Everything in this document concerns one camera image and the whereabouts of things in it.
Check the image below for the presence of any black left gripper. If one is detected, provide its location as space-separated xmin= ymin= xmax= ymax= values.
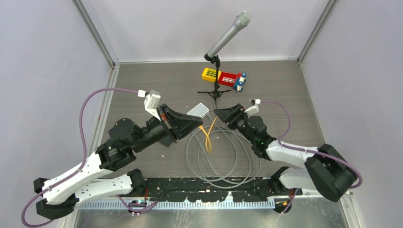
xmin=131 ymin=104 xmax=203 ymax=153

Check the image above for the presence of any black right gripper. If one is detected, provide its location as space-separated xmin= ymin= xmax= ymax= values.
xmin=214 ymin=104 xmax=256 ymax=144

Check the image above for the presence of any white network switch box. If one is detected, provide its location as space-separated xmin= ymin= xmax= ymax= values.
xmin=187 ymin=103 xmax=209 ymax=119

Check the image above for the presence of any yellow ethernet patch cable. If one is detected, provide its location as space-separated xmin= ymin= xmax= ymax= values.
xmin=199 ymin=115 xmax=219 ymax=154

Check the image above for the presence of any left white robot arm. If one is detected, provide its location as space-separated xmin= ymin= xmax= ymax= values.
xmin=34 ymin=104 xmax=203 ymax=220

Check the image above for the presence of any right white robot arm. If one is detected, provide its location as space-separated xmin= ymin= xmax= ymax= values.
xmin=214 ymin=104 xmax=362 ymax=202

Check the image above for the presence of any black microphone tripod stand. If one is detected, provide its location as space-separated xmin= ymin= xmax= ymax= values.
xmin=197 ymin=53 xmax=231 ymax=108

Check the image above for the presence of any colourful toy block vehicle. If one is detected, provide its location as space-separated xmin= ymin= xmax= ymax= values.
xmin=201 ymin=68 xmax=247 ymax=92

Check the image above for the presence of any grey handheld microphone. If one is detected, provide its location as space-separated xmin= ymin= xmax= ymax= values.
xmin=204 ymin=11 xmax=251 ymax=63

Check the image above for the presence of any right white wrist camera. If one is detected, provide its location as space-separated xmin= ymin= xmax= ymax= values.
xmin=245 ymin=99 xmax=261 ymax=116

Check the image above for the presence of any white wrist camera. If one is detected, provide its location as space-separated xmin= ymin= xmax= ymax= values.
xmin=144 ymin=90 xmax=161 ymax=121
xmin=245 ymin=99 xmax=261 ymax=116

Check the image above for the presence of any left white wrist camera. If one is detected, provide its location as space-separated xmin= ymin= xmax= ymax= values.
xmin=144 ymin=90 xmax=161 ymax=121

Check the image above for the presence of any slotted cable duct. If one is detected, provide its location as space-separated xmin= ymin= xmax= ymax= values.
xmin=79 ymin=199 xmax=275 ymax=210

